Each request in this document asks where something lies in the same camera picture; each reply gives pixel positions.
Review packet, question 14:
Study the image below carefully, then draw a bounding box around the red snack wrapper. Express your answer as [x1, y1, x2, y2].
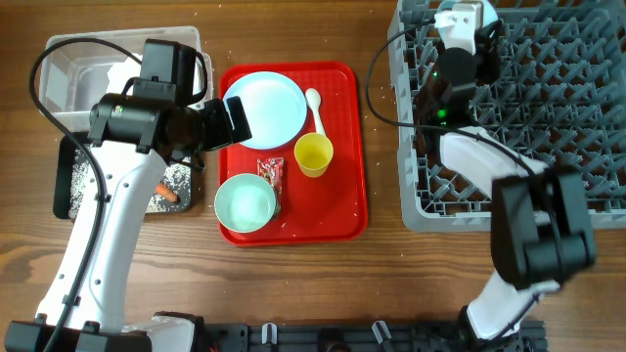
[257, 157, 285, 219]

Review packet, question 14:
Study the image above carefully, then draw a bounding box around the white rice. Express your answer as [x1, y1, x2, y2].
[61, 151, 193, 221]

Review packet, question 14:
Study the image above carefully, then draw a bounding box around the green bowl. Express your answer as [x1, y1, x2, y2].
[214, 173, 278, 234]

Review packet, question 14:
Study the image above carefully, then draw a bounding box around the yellow plastic cup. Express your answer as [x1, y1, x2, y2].
[293, 133, 334, 178]

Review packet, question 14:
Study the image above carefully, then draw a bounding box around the orange carrot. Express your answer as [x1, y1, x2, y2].
[156, 183, 180, 203]

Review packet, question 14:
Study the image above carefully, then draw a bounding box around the light blue bowl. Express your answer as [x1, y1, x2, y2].
[435, 0, 501, 52]

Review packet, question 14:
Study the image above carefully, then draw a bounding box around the white napkin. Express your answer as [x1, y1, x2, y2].
[106, 59, 141, 94]

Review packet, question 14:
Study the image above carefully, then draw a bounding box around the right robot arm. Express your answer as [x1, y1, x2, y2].
[414, 11, 597, 348]

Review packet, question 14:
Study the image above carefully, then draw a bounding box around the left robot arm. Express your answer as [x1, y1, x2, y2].
[5, 39, 251, 351]

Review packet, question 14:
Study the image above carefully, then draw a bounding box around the black waste tray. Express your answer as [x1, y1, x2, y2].
[53, 137, 195, 220]

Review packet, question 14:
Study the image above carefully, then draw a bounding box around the grey dishwasher rack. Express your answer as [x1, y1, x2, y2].
[387, 1, 625, 232]

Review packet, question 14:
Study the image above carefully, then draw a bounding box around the light blue plate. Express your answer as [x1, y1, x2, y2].
[224, 71, 307, 150]

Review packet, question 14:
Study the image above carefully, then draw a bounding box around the white plastic spoon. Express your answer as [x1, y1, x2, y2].
[305, 88, 326, 135]

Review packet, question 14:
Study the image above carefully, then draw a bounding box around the red plastic tray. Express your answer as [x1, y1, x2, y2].
[218, 61, 368, 246]

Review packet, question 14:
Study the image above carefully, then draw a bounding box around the clear plastic bin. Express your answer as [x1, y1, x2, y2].
[39, 26, 201, 132]

